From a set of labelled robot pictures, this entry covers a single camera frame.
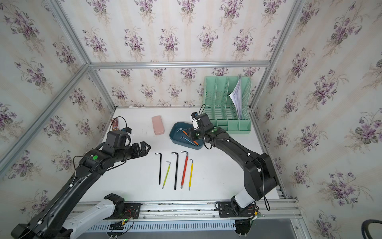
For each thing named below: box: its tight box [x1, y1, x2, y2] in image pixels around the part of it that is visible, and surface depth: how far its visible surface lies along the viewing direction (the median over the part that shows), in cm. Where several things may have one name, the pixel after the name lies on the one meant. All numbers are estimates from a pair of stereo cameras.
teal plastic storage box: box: [169, 121, 205, 150], surface depth 101 cm
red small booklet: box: [111, 118, 119, 131], surface depth 109 cm
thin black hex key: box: [155, 152, 163, 185], surface depth 90 cm
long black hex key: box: [171, 152, 179, 191], surface depth 90 cm
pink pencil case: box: [151, 115, 165, 136], surface depth 110 cm
